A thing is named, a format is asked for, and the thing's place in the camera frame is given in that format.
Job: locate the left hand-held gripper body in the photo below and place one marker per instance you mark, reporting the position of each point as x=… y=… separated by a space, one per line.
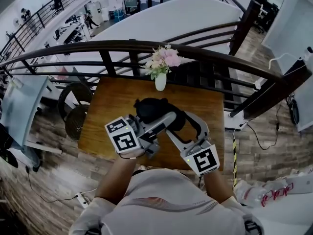
x=124 y=142

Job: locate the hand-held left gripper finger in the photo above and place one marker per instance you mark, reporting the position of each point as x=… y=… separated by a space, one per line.
x=163 y=120
x=134 y=119

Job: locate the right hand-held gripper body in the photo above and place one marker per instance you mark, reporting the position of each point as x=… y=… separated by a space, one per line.
x=204 y=161

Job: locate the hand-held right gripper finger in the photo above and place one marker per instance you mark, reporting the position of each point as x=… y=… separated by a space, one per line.
x=201 y=127
x=180 y=142

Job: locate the black glasses case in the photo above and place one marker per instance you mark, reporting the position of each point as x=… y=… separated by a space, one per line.
x=151 y=109

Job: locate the person's right forearm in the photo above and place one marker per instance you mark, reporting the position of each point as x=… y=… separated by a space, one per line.
x=217 y=187

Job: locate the person's left forearm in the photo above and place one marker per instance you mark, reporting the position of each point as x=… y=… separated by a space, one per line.
x=117 y=177

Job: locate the yellow black hazard tape strip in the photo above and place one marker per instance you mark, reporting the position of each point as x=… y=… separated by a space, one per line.
x=235 y=163

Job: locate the white adapter box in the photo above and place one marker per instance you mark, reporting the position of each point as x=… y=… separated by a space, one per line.
x=234 y=120

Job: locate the white ceramic vase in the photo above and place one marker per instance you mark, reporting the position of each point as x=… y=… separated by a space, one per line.
x=160 y=82

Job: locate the dark wicker chair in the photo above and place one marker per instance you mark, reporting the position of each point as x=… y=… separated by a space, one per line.
x=75 y=111

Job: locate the person's white shirt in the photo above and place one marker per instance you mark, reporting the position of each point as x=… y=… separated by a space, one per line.
x=166 y=204

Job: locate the pink and white flower bouquet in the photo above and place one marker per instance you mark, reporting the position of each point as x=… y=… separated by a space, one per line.
x=163 y=59

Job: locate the white plastic bags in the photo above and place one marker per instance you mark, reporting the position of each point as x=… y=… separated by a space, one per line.
x=259 y=192

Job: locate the white power strip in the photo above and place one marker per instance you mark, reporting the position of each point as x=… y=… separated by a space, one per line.
x=83 y=199

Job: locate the dark wooden railing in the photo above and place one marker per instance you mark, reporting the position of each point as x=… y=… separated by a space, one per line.
x=171 y=49

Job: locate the glass top desk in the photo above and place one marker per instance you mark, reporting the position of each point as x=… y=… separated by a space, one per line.
x=22 y=106

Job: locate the white cabinet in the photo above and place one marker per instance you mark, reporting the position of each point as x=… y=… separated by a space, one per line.
x=96 y=11

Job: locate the black office chair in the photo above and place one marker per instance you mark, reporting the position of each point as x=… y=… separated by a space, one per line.
x=7 y=146

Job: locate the black metal balcony railing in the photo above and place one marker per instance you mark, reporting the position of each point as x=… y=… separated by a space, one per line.
x=36 y=18

